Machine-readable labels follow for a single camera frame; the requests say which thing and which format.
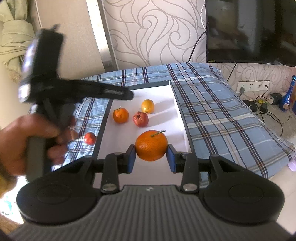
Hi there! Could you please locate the large orange with stem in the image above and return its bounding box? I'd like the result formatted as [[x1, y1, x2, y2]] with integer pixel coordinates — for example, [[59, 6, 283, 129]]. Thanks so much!
[[135, 130, 168, 162]]

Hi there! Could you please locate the red apple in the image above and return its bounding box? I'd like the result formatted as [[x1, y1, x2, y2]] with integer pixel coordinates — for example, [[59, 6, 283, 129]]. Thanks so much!
[[133, 111, 149, 128], [84, 132, 96, 145]]

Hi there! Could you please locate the small orange tangerine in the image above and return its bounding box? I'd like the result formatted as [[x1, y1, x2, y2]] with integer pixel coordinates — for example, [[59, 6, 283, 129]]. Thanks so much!
[[113, 108, 130, 124]]

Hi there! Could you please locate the yellow orange fruit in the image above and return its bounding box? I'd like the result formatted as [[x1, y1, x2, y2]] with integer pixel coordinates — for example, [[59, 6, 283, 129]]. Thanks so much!
[[141, 99, 154, 114]]

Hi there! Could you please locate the person's left hand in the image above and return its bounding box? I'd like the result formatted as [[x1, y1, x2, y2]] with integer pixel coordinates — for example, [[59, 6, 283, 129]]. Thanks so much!
[[1, 114, 78, 177]]

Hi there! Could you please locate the green fringed cloth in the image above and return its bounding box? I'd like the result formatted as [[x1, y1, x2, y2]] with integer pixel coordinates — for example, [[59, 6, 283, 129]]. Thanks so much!
[[1, 1, 35, 83]]

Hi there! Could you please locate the blue plaid tablecloth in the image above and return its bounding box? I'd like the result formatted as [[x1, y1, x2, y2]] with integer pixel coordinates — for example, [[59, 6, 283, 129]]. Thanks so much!
[[51, 62, 296, 180]]

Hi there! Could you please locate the grey box white inside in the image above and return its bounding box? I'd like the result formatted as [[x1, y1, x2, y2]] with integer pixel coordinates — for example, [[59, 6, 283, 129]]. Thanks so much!
[[93, 81, 191, 188]]

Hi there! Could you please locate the white power strip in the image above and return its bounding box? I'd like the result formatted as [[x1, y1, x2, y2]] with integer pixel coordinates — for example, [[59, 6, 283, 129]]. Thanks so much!
[[236, 80, 270, 93]]

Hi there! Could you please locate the blue bottle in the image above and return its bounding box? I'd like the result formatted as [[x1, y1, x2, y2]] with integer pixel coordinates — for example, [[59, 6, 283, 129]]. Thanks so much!
[[279, 75, 296, 111]]

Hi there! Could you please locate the black television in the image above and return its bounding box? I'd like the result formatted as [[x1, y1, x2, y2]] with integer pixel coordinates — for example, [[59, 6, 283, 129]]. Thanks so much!
[[205, 0, 295, 67]]

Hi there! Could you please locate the black cable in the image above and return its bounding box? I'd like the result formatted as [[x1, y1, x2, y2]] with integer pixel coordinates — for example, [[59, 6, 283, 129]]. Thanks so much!
[[188, 29, 208, 63]]

